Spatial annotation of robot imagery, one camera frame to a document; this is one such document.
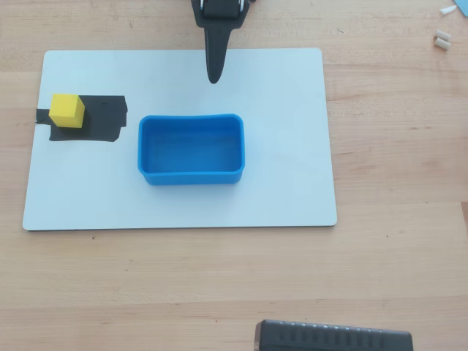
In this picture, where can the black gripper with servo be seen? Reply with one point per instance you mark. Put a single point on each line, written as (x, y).
(217, 11)

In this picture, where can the yellow cube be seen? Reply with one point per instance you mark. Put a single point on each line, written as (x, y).
(65, 111)

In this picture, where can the blue rectangular bin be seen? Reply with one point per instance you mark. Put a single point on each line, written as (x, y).
(190, 177)

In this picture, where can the white rectangular board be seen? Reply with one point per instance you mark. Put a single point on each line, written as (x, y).
(219, 204)

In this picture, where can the black tape patch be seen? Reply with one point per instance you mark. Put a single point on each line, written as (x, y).
(104, 118)

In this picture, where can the small white cylinder piece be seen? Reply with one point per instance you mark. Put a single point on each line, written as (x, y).
(442, 44)
(443, 35)

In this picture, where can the white pointed plastic piece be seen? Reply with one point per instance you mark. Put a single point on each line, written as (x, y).
(448, 10)

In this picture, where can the blue flat object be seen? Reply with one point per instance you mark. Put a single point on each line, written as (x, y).
(462, 5)

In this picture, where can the black ribbed device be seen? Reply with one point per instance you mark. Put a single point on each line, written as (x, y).
(329, 338)

